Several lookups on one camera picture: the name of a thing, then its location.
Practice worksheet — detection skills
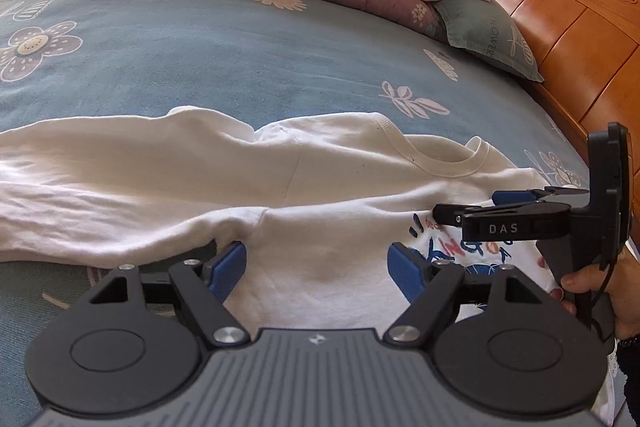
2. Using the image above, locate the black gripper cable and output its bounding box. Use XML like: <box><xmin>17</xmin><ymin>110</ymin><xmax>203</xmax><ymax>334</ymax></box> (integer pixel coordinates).
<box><xmin>575</xmin><ymin>247</ymin><xmax>626</xmax><ymax>343</ymax></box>

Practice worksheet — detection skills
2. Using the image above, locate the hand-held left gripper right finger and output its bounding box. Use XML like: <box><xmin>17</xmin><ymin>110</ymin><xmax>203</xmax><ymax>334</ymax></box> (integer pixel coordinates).
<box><xmin>384</xmin><ymin>243</ymin><xmax>551</xmax><ymax>348</ymax></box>

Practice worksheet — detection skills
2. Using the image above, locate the grey-green pillow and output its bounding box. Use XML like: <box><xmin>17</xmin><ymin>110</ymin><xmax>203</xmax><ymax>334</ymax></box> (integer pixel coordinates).
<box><xmin>432</xmin><ymin>0</ymin><xmax>546</xmax><ymax>82</ymax></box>

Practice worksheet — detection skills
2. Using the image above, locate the blue floral bed sheet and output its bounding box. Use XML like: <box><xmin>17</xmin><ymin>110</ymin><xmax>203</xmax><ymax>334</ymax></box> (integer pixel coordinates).
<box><xmin>0</xmin><ymin>0</ymin><xmax>593</xmax><ymax>413</ymax></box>

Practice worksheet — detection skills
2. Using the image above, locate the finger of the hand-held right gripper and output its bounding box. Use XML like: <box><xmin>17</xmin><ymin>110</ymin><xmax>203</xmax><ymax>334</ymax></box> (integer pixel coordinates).
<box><xmin>432</xmin><ymin>201</ymin><xmax>571</xmax><ymax>226</ymax></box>
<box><xmin>492</xmin><ymin>188</ymin><xmax>591</xmax><ymax>208</ymax></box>

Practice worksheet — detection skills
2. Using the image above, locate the person's right hand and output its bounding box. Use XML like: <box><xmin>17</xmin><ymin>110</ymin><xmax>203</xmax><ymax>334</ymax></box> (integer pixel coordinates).
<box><xmin>559</xmin><ymin>247</ymin><xmax>640</xmax><ymax>343</ymax></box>

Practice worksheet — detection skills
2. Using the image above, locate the wooden headboard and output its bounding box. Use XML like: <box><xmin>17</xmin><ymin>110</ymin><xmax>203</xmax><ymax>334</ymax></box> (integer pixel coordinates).
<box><xmin>455</xmin><ymin>0</ymin><xmax>640</xmax><ymax>218</ymax></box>

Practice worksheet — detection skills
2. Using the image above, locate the white printed long-sleeve shirt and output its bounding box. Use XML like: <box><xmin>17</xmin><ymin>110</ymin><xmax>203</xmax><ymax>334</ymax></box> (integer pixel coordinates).
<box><xmin>0</xmin><ymin>106</ymin><xmax>621</xmax><ymax>427</ymax></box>

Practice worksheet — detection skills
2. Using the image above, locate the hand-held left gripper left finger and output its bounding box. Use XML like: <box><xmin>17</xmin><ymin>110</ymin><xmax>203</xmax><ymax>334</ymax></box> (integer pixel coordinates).
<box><xmin>90</xmin><ymin>241</ymin><xmax>251</xmax><ymax>348</ymax></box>

